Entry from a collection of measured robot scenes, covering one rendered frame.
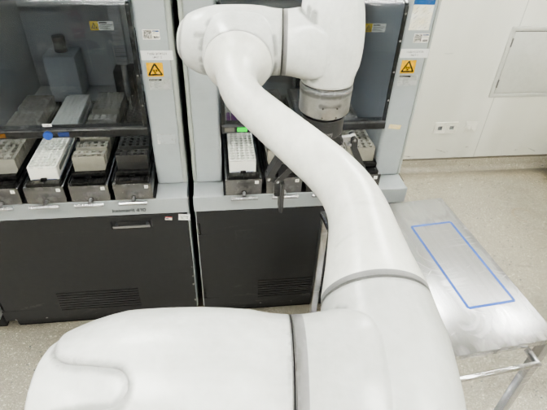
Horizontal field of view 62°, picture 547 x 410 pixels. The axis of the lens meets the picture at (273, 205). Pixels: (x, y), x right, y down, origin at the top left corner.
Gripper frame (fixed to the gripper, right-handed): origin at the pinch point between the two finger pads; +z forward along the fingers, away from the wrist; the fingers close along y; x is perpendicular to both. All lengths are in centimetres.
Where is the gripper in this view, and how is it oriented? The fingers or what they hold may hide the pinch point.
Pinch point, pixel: (313, 202)
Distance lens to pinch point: 93.1
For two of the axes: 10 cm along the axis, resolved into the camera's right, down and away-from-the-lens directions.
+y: 9.9, -0.5, 1.1
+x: -1.2, -6.1, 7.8
